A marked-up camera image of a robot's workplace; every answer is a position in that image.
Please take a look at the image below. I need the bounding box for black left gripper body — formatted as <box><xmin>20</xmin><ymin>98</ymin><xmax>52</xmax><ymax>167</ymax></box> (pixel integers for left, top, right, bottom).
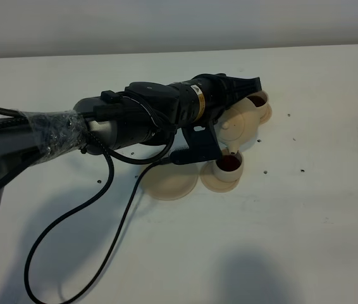
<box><xmin>178</xmin><ymin>73</ymin><xmax>235</xmax><ymax>125</ymax></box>

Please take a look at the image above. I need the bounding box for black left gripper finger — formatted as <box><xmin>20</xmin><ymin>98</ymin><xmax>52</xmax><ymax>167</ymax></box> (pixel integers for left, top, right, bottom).
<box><xmin>226</xmin><ymin>77</ymin><xmax>262</xmax><ymax>103</ymax></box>

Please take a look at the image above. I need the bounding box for beige ceramic teapot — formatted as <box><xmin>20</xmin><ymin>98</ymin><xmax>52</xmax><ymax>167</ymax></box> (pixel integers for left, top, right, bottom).
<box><xmin>214</xmin><ymin>98</ymin><xmax>260</xmax><ymax>155</ymax></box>

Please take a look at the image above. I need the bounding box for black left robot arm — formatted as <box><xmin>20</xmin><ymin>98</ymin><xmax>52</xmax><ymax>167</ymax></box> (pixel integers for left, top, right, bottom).
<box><xmin>0</xmin><ymin>73</ymin><xmax>261</xmax><ymax>205</ymax></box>

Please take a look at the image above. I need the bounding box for large beige teapot saucer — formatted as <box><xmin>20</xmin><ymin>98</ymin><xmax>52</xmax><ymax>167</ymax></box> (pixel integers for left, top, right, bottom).
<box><xmin>140</xmin><ymin>163</ymin><xmax>199</xmax><ymax>201</ymax></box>

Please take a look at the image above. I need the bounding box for far beige teacup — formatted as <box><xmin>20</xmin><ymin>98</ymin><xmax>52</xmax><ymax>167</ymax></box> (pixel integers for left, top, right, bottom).
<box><xmin>247</xmin><ymin>91</ymin><xmax>269</xmax><ymax>118</ymax></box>

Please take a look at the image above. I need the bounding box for beige teacup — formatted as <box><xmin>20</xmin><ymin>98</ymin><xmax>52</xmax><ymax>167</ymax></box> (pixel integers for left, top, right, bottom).
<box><xmin>247</xmin><ymin>91</ymin><xmax>269</xmax><ymax>118</ymax></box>
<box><xmin>213</xmin><ymin>151</ymin><xmax>244</xmax><ymax>182</ymax></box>

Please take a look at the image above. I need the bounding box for far beige cup saucer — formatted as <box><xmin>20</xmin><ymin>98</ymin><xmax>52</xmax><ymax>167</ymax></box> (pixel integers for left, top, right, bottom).
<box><xmin>257</xmin><ymin>103</ymin><xmax>272</xmax><ymax>125</ymax></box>

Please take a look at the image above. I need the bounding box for beige cup saucer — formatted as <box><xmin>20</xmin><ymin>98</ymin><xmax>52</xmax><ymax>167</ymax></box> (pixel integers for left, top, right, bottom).
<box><xmin>200</xmin><ymin>162</ymin><xmax>240</xmax><ymax>193</ymax></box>
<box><xmin>257</xmin><ymin>103</ymin><xmax>272</xmax><ymax>125</ymax></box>

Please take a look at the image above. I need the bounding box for near beige teacup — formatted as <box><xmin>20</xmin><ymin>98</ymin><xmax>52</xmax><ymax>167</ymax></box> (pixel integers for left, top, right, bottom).
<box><xmin>213</xmin><ymin>151</ymin><xmax>244</xmax><ymax>182</ymax></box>

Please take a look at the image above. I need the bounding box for near beige cup saucer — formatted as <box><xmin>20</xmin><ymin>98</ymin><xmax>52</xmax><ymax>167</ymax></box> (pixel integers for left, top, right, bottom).
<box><xmin>200</xmin><ymin>162</ymin><xmax>240</xmax><ymax>193</ymax></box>

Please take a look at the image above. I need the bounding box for black braided camera cable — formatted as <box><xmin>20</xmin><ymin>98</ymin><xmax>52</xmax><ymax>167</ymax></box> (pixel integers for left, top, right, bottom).
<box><xmin>23</xmin><ymin>94</ymin><xmax>180</xmax><ymax>304</ymax></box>

